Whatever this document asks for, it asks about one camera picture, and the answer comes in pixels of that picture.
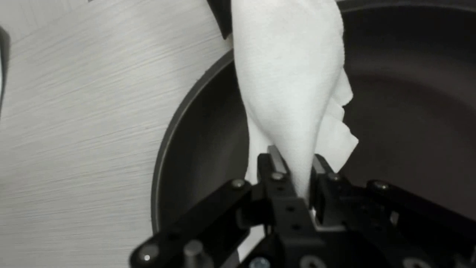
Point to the white cloth towel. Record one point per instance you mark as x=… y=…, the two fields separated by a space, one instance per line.
x=289 y=59

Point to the black frying pan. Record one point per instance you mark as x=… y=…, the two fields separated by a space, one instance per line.
x=412 y=67

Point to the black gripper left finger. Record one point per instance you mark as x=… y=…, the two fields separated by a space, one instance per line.
x=289 y=214

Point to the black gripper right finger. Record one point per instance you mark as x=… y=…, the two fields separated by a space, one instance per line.
x=339 y=205

